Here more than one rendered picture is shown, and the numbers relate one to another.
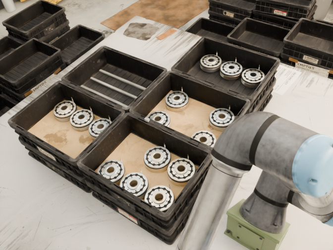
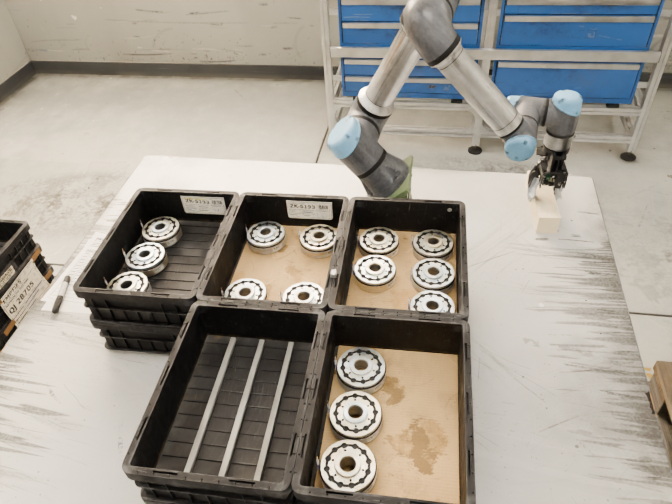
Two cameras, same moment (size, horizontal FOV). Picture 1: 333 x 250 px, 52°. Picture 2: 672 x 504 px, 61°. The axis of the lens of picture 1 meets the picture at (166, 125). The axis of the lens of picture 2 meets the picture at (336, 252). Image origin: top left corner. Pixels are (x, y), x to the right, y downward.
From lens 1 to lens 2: 1.60 m
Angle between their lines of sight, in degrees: 75
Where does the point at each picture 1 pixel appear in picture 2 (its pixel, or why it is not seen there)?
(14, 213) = (573, 483)
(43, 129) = (413, 490)
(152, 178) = (405, 271)
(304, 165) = not seen: outside the picture
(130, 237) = (476, 306)
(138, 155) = (377, 303)
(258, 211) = (396, 162)
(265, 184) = (373, 148)
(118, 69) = (167, 449)
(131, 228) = not seen: hidden behind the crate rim
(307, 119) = not seen: hidden behind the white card
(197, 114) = (263, 270)
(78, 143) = (407, 397)
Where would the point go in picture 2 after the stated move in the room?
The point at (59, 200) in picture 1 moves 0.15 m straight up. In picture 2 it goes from (497, 424) to (507, 385)
